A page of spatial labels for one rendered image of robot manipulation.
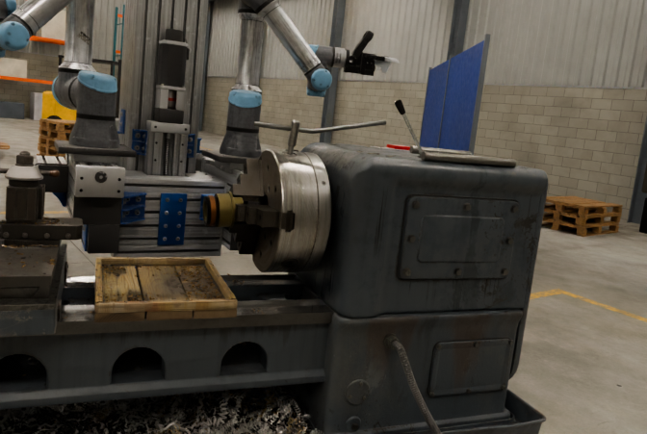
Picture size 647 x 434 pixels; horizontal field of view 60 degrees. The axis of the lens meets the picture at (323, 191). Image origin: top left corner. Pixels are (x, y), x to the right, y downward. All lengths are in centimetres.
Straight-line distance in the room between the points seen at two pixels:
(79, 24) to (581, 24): 1152
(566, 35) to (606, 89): 149
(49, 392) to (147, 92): 112
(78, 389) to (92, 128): 85
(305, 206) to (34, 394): 69
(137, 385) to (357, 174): 68
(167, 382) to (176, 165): 92
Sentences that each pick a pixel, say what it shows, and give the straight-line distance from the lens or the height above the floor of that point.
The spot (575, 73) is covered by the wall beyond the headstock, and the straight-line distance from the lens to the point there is 1265.
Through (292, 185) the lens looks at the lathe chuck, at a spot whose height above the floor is 117.
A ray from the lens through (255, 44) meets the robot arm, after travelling 218.
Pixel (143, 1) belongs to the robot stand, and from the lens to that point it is 213.
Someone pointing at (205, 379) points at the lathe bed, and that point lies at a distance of 140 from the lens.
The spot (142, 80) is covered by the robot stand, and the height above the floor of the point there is 139.
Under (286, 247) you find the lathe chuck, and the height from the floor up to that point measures 102.
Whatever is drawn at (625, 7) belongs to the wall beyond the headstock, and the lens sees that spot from 1246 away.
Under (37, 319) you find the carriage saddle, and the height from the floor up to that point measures 90.
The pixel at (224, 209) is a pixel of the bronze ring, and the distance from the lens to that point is 139.
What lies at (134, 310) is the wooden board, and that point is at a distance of 128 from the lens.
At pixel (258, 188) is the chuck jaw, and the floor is 114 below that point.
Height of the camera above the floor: 134
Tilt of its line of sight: 8 degrees down
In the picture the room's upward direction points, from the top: 6 degrees clockwise
